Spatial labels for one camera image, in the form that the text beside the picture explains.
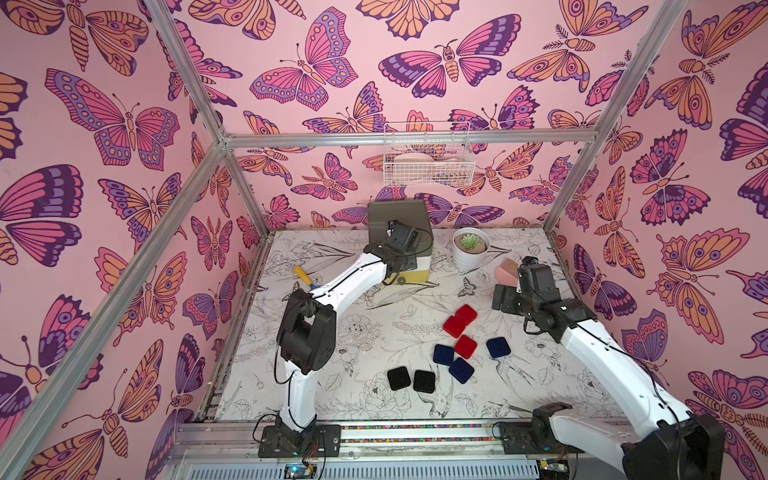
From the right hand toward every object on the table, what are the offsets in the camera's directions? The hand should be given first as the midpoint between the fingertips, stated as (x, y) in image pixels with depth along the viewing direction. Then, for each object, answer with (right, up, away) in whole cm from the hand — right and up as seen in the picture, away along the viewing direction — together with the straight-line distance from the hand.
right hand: (504, 295), depth 82 cm
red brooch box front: (-9, -16, +7) cm, 20 cm away
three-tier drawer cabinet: (-24, +27, +28) cm, 45 cm away
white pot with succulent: (-4, +13, +18) cm, 23 cm away
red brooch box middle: (-11, -11, +11) cm, 19 cm away
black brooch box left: (-29, -24, +2) cm, 37 cm away
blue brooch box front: (-11, -22, +2) cm, 24 cm away
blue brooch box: (-16, -18, +6) cm, 25 cm away
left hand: (-25, +10, +11) cm, 29 cm away
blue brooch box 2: (0, -16, +6) cm, 17 cm away
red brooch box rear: (-7, -8, +15) cm, 18 cm away
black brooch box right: (-22, -24, 0) cm, 32 cm away
